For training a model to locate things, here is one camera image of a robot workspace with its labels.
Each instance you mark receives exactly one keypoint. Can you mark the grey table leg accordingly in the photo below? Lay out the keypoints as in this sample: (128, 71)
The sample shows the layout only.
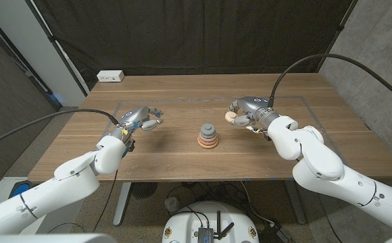
(295, 202)

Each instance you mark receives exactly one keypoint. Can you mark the black power brick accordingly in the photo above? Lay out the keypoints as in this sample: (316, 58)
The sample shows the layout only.
(277, 233)

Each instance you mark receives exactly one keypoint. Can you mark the blue foot pedal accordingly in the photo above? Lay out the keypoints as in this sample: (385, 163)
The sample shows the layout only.
(21, 187)

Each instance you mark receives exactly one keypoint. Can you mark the white table leg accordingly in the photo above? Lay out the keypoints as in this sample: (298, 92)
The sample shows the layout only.
(123, 202)

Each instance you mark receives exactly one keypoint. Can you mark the white power strip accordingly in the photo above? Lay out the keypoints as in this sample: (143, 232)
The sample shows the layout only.
(110, 76)

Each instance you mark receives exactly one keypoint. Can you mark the black backdrop curtain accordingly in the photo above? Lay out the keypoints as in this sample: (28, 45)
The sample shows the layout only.
(196, 33)

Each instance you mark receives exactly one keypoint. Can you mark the black backdrop stand pole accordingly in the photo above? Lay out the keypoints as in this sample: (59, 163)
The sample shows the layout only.
(339, 28)
(57, 47)

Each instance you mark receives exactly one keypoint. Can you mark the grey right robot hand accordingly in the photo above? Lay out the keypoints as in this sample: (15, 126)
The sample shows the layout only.
(253, 106)

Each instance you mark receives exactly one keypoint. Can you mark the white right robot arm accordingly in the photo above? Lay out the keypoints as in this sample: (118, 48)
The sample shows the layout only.
(334, 168)

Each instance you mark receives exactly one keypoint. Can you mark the round grey floor object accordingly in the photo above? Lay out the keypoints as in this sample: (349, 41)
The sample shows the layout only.
(172, 204)

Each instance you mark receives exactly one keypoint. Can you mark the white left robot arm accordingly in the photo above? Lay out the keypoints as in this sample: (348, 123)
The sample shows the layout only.
(61, 189)

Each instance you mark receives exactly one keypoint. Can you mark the round black fan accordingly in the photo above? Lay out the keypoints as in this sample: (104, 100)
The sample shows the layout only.
(143, 189)

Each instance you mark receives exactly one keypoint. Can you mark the white robot torso base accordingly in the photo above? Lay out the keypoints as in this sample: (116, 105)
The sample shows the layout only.
(186, 222)

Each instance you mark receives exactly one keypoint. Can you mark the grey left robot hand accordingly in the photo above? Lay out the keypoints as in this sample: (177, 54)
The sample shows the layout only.
(136, 115)

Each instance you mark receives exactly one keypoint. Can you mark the grey router with black antennas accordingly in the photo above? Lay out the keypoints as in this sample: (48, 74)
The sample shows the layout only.
(205, 233)

